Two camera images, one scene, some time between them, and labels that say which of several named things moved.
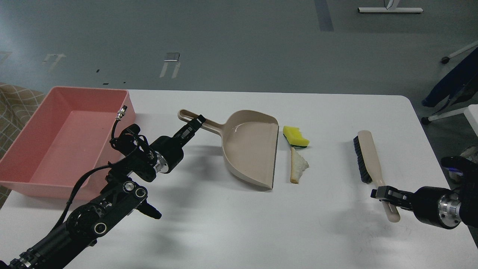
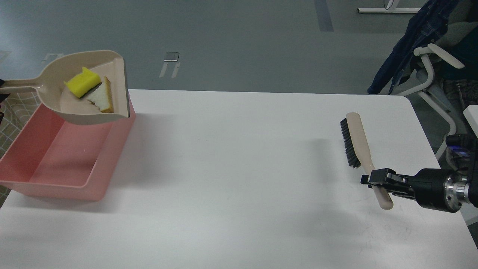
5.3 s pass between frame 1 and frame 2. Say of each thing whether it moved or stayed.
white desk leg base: stayed
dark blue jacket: moved
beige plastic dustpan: moved
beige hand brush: moved
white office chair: moved
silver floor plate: stayed
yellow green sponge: moved
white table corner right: stayed
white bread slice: moved
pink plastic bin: stayed
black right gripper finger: moved
